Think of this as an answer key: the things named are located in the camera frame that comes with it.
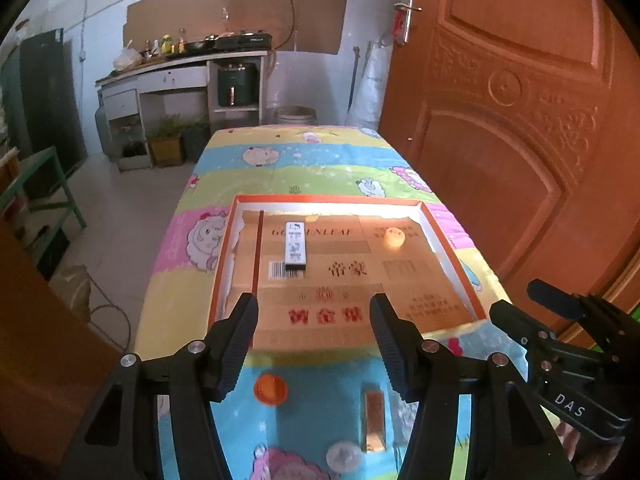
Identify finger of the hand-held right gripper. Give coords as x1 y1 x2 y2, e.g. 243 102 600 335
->
527 279 586 321
489 301 553 351

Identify brown wooden panel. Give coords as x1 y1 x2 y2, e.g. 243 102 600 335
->
0 220 141 480

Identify potted plant yellow pot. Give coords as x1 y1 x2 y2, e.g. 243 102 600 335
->
146 115 185 167

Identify dark green air fryer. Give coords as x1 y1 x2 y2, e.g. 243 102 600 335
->
217 61 260 108

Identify brown wooden door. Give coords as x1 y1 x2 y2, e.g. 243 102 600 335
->
377 0 640 351

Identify brown bag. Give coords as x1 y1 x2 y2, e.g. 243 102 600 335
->
50 265 93 321

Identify person's right hand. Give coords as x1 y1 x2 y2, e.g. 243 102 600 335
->
554 417 626 478

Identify potted plant dark pot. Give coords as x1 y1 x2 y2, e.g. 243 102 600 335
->
181 115 211 163

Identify cardboard wall sheets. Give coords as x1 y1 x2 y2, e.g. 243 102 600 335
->
122 0 349 56

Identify cartoon sheep printed tablecloth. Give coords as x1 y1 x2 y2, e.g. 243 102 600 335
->
132 125 531 480

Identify grey floor cable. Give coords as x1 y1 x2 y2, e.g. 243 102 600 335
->
87 270 136 356

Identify white black rectangular case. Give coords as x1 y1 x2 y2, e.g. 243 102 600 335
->
282 221 309 278

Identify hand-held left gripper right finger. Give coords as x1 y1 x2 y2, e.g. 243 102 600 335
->
369 292 576 480

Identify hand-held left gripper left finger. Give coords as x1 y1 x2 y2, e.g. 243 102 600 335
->
60 292 261 480

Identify dark pole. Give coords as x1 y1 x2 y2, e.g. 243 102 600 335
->
347 46 362 106

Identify black gas stove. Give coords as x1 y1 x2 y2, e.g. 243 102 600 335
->
215 32 273 51

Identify gold bar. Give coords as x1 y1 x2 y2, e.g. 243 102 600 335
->
361 382 388 453

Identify white bottle cap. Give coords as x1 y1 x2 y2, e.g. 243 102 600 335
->
326 442 363 472

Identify green metal rack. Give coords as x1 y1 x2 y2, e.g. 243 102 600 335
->
0 146 88 241

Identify grey box under desk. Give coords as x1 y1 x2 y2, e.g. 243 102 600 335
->
117 130 153 171

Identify white plastic bag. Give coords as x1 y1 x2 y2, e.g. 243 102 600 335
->
112 40 143 71

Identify white kitchen counter desk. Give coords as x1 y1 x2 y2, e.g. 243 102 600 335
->
96 49 268 171

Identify silver door handle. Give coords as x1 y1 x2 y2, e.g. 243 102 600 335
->
393 0 422 46

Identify dark green board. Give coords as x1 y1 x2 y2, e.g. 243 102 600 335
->
17 29 86 161

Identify white woven sack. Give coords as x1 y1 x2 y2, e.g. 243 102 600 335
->
350 40 391 133

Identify orange-rimmed cardboard box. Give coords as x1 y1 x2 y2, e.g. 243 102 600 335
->
209 195 488 351

